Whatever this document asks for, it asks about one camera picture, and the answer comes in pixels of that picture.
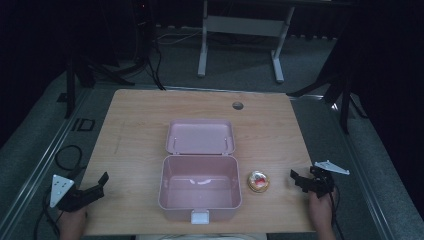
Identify black cable loop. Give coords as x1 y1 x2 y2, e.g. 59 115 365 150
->
54 144 88 179

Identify pink plastic storage box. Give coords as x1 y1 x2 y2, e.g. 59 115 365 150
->
157 118 243 225

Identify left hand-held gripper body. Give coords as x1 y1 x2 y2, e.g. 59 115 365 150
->
49 174 105 213

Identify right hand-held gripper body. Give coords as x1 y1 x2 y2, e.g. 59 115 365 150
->
305 159 351 199

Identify black floor cables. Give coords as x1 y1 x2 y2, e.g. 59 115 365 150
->
133 19 167 92

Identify black tripod stand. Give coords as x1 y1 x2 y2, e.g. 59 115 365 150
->
287 36 368 135
64 49 148 120

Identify white metal desk frame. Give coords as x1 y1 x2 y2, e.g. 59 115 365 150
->
197 0 296 84

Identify white floor cable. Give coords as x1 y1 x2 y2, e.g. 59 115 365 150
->
156 29 203 46

